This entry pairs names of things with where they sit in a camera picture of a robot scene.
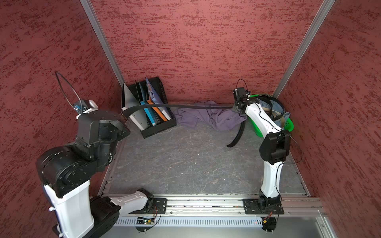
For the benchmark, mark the green plastic basket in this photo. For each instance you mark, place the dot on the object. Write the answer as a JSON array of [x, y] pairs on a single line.
[[289, 126]]

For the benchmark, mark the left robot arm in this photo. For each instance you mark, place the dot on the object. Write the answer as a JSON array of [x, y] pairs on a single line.
[[66, 171]]

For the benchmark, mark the tan woven belt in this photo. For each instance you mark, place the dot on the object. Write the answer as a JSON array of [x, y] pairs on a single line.
[[275, 115]]

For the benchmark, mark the blue white folder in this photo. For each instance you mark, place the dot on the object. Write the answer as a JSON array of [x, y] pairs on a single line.
[[154, 96]]

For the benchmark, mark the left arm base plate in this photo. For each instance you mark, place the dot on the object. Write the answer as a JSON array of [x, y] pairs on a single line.
[[157, 206]]

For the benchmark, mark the purple trousers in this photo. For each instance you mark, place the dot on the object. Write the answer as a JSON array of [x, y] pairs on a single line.
[[219, 119]]

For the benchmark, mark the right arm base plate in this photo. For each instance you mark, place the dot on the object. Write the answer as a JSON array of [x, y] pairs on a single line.
[[262, 206]]

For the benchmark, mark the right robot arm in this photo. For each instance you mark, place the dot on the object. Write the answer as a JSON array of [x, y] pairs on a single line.
[[273, 150]]

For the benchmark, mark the black leather belt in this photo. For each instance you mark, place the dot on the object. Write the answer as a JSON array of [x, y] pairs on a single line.
[[206, 105]]

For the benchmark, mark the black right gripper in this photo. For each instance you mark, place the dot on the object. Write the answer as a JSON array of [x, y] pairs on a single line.
[[235, 109]]

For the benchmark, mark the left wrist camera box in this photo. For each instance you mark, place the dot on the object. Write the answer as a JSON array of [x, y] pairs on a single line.
[[85, 106]]

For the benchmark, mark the orange folder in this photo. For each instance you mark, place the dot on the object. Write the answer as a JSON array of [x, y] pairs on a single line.
[[157, 110]]

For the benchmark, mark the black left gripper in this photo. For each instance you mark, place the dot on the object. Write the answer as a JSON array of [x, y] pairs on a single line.
[[122, 132]]

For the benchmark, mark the cyan folder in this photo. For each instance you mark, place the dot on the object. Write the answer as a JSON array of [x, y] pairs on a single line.
[[143, 101]]

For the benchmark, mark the blue denim jeans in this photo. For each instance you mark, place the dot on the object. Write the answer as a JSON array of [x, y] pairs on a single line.
[[282, 121]]

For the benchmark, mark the black perforated file rack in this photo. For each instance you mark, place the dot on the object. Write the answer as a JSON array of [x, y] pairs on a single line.
[[161, 125]]

